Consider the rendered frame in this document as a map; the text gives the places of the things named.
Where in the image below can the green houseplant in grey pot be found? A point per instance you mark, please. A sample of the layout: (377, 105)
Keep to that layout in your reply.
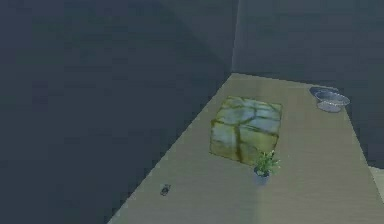
(265, 165)

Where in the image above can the yellow-green patterned box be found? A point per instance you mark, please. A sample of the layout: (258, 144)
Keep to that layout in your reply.
(245, 130)

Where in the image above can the small dark grey object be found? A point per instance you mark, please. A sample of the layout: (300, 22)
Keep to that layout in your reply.
(165, 190)

